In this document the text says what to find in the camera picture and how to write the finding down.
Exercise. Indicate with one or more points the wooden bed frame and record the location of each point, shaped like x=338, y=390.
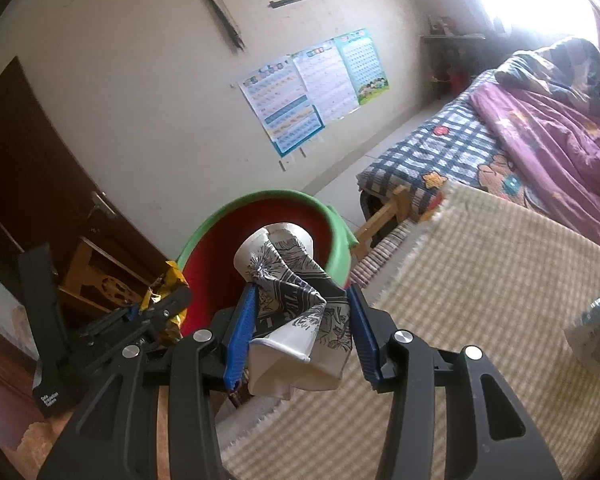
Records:
x=384, y=215

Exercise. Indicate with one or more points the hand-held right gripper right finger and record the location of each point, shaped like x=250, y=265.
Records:
x=362, y=340

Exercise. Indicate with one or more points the blue plaid bed sheet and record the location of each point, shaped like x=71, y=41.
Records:
x=429, y=150

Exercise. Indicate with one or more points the blue chart wall poster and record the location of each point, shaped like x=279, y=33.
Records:
x=285, y=105

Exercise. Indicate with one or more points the beige fluffy towel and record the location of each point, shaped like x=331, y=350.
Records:
x=45, y=437

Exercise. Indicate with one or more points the purple quilt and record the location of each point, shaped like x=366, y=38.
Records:
x=554, y=160

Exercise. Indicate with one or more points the comic print paper cup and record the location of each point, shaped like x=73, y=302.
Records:
x=290, y=310

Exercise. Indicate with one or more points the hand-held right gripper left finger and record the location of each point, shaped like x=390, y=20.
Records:
x=240, y=340

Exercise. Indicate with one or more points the blue white patterned quilt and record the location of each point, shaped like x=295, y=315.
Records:
x=564, y=70

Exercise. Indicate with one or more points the crumpled clear plastic bottle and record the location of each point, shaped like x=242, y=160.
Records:
x=597, y=330

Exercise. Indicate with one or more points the carved wooden stool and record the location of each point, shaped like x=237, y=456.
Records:
x=105, y=275

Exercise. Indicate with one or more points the yellow foil wrapper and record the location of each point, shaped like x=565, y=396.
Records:
x=172, y=275

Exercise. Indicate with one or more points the green bin with red liner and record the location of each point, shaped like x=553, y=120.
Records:
x=202, y=275

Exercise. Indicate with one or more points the white chart wall poster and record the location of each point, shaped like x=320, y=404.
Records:
x=327, y=80

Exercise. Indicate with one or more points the brown wooden door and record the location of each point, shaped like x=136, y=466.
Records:
x=40, y=170

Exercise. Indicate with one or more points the dark cluttered shelf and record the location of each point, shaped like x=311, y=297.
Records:
x=449, y=55

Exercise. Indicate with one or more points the beige checked mat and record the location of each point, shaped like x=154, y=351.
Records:
x=479, y=310

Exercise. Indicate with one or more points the green chart wall poster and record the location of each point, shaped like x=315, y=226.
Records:
x=362, y=65

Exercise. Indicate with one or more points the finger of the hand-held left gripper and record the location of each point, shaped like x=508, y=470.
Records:
x=130, y=312
x=172, y=302

